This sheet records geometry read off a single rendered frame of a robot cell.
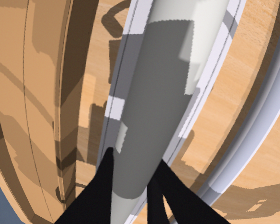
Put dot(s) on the long brown cardboard carton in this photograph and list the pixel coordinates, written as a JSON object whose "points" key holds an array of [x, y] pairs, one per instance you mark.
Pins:
{"points": [[40, 100]]}

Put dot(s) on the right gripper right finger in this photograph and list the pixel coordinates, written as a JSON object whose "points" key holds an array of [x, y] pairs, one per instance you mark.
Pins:
{"points": [[185, 205]]}

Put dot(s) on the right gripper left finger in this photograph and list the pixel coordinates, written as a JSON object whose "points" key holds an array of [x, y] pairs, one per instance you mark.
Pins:
{"points": [[93, 204]]}

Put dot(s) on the grey tube with white end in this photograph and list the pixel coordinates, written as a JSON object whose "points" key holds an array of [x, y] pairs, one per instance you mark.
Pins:
{"points": [[256, 126]]}

